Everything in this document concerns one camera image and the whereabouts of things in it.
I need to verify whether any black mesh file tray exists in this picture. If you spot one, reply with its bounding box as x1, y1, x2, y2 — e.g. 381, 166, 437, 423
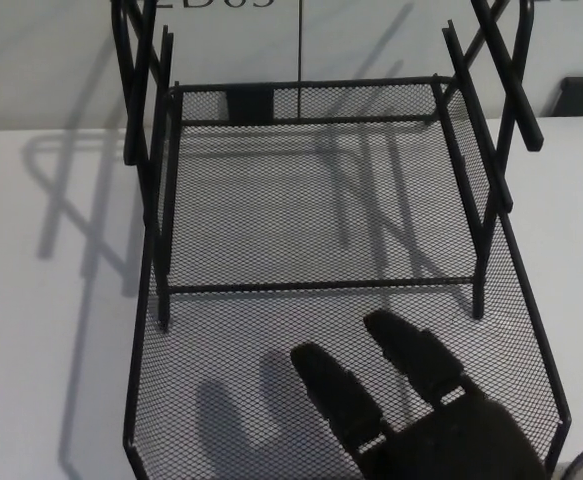
120, 74, 572, 480

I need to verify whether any black wire tray rack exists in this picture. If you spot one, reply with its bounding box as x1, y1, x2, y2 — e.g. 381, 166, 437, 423
109, 0, 545, 334

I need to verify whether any black wall bracket centre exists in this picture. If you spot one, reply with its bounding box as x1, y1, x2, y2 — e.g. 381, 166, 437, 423
227, 88, 276, 124

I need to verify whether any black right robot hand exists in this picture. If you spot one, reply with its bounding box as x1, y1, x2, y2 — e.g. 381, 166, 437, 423
289, 309, 553, 480

